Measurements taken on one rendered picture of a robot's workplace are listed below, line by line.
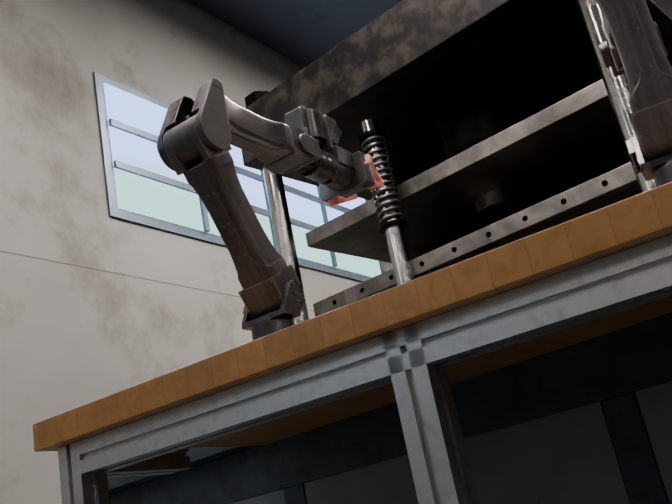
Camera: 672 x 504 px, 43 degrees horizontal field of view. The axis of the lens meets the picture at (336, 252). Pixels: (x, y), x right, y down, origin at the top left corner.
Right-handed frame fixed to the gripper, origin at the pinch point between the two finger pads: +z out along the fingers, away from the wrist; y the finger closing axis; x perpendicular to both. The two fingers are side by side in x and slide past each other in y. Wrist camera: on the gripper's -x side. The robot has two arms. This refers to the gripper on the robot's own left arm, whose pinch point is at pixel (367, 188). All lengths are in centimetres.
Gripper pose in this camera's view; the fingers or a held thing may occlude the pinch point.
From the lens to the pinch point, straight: 166.4
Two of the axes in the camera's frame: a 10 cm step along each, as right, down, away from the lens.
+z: 5.7, 1.9, 8.0
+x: 1.7, 9.2, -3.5
